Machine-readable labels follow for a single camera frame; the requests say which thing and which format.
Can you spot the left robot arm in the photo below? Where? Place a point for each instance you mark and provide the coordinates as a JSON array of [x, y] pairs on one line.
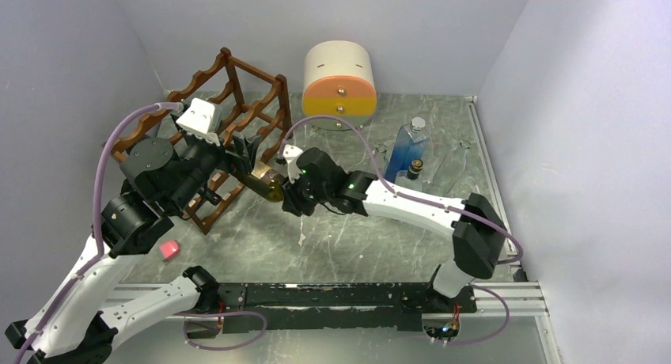
[[74, 326]]

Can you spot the blue glass bottle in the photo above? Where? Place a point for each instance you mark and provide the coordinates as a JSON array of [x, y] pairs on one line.
[[411, 141]]

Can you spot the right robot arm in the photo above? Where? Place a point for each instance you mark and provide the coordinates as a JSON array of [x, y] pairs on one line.
[[476, 231]]

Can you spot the pink cube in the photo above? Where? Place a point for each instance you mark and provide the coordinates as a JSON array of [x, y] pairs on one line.
[[169, 250]]

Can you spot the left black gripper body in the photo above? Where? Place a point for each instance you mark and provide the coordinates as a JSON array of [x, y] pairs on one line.
[[214, 156]]

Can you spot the black base frame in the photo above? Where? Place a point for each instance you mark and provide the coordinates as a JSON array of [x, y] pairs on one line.
[[405, 306]]

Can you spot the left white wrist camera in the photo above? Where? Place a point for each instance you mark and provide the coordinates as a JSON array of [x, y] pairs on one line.
[[201, 119]]

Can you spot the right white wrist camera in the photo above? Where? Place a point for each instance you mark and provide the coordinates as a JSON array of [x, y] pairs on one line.
[[290, 155]]

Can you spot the small clear glass bottle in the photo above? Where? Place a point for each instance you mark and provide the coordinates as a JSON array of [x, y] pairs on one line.
[[380, 155]]

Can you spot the cream orange yellow drawer cabinet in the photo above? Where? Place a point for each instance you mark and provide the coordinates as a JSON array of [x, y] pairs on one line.
[[338, 81]]

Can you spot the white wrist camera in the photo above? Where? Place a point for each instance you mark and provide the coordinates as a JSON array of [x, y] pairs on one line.
[[290, 155], [201, 119]]

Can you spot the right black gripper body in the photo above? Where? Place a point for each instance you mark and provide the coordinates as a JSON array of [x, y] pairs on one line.
[[302, 195]]

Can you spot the clear bottle black gold cap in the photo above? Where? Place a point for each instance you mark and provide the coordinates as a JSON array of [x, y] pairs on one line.
[[409, 178]]

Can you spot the brown wooden wine rack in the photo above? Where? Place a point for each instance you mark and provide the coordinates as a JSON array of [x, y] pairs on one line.
[[237, 119]]

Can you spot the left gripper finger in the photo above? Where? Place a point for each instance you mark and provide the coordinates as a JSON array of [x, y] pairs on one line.
[[208, 195], [243, 157]]

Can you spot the olive green wine bottle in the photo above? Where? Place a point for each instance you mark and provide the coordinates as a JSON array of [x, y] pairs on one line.
[[265, 181]]

